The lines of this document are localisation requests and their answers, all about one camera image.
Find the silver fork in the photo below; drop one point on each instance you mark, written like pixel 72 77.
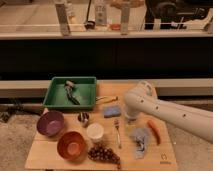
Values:
pixel 116 124

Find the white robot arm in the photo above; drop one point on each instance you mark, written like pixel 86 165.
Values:
pixel 142 98

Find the purple bowl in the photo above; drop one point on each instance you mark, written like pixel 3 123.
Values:
pixel 50 123

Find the orange bowl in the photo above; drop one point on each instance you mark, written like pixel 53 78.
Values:
pixel 71 145

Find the green plastic tray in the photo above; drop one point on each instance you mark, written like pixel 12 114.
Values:
pixel 84 91

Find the blue sponge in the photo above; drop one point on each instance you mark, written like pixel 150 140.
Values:
pixel 111 111

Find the grey tool in tray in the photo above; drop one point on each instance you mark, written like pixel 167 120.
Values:
pixel 69 89

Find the small metal cup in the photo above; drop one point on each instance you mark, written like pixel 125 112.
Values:
pixel 83 118

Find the white cup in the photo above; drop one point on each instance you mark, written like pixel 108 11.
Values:
pixel 95 132

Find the wooden board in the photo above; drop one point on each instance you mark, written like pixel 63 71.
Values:
pixel 43 154

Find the grey blue cloth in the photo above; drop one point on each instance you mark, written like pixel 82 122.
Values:
pixel 141 137

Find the orange carrot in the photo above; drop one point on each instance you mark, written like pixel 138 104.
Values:
pixel 153 127

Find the bunch of dark grapes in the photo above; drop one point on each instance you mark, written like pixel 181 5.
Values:
pixel 100 153

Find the wooden handled utensil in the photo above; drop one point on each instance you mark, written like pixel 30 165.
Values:
pixel 106 98

